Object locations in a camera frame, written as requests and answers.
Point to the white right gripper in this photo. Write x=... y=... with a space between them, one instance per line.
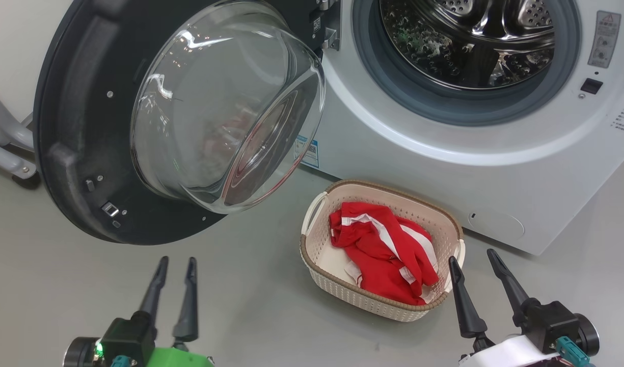
x=510 y=354

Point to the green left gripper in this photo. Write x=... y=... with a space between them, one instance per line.
x=182 y=359

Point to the red garment with white stripes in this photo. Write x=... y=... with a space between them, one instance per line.
x=378 y=255

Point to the dark glass washing machine door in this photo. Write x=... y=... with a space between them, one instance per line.
x=87 y=127

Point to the cream perforated laundry basket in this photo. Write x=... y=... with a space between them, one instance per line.
x=322 y=265

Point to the white washing machine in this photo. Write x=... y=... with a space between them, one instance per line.
x=393 y=153

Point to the blue energy label sticker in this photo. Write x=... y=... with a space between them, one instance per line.
x=307 y=152

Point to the grey warning sticker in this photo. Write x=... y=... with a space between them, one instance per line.
x=604 y=40

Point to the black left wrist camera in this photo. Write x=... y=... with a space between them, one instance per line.
x=126 y=339

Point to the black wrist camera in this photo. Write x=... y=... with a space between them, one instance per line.
x=551 y=321
x=126 y=339

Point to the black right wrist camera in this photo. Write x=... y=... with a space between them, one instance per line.
x=551 y=321

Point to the metal frame leg with caster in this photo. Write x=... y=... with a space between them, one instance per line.
x=6 y=153

